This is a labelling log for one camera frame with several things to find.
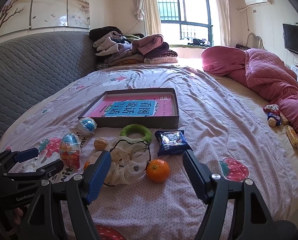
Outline yellow snack packet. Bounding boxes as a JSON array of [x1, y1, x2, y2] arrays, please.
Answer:
[[285, 125, 298, 147]]

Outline beige curtain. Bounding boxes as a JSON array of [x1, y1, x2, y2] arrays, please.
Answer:
[[216, 0, 231, 47], [134, 0, 161, 35]]

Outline blue Oreo cookie packet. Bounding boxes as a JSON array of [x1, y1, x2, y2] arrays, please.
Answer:
[[154, 130, 191, 156]]

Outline grey quilted headboard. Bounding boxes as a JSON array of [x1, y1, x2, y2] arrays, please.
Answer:
[[0, 31, 96, 140]]

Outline black flat television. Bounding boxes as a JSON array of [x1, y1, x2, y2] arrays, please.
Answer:
[[283, 23, 298, 55]]

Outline pink and blue book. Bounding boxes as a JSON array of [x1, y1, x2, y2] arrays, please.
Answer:
[[83, 93, 177, 118]]

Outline orange mandarin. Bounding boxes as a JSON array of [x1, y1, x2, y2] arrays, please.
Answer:
[[83, 161, 90, 170], [146, 159, 170, 183]]

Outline dark framed window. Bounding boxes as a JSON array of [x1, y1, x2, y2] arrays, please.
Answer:
[[157, 0, 213, 47]]

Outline green fuzzy ring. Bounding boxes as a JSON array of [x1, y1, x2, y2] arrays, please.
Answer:
[[120, 123, 153, 145]]

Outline pink quilted blanket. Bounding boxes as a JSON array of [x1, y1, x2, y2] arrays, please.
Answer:
[[201, 46, 298, 135]]

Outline blue white Kinder egg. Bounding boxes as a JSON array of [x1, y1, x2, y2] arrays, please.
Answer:
[[78, 117, 97, 137]]

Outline red blue Kinder egg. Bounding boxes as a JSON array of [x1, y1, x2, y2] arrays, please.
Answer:
[[59, 133, 81, 169]]

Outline shallow brown cardboard box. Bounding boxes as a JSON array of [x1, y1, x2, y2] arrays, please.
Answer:
[[78, 88, 179, 129]]

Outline floral painting wall panels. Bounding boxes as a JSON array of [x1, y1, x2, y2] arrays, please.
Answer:
[[0, 0, 90, 36]]

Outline beige right curtain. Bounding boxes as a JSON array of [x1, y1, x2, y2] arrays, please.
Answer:
[[216, 0, 231, 47]]

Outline walnut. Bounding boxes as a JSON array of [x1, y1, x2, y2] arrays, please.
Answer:
[[94, 138, 108, 151]]

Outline pink strawberry print bedsheet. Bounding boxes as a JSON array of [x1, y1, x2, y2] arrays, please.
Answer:
[[0, 63, 298, 240]]

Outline pile of folded clothes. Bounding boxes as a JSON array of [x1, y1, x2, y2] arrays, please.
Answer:
[[89, 26, 178, 70]]

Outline beige left curtain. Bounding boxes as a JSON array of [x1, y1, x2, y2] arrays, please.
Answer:
[[134, 0, 161, 35]]

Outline small stuffed doll toy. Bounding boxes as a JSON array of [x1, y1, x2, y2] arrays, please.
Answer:
[[263, 104, 282, 127]]

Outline person's left hand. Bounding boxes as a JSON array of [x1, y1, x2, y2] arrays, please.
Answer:
[[0, 208, 24, 231]]

